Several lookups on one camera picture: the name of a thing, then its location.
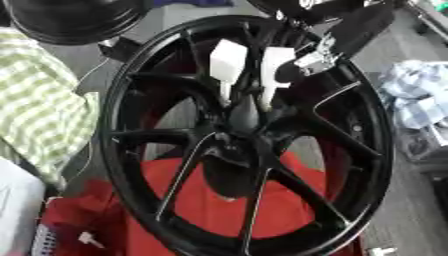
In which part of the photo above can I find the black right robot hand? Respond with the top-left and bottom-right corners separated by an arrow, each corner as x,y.
271,3 -> 401,85

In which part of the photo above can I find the black spoked wheel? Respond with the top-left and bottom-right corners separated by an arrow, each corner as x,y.
96,14 -> 396,256

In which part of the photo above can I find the black round wheel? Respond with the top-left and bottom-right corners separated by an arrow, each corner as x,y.
1,0 -> 156,46

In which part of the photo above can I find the grey cart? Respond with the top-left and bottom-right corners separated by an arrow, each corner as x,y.
406,0 -> 448,36

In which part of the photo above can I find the blue white checked cloth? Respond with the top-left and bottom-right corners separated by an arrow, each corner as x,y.
376,59 -> 448,132

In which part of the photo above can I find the dark bag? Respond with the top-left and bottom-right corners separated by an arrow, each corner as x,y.
400,125 -> 448,176

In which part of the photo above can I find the green white checked cloth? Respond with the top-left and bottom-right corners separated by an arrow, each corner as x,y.
0,27 -> 102,192

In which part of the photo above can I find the small white connector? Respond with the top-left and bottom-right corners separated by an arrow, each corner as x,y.
77,231 -> 107,250

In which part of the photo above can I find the white sheet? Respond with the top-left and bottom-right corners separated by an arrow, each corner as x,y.
0,156 -> 48,256

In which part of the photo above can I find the black wheel stand bracket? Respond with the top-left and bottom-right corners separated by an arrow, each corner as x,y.
96,35 -> 144,64

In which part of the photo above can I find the thin white cable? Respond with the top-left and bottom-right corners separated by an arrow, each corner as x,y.
54,57 -> 114,201

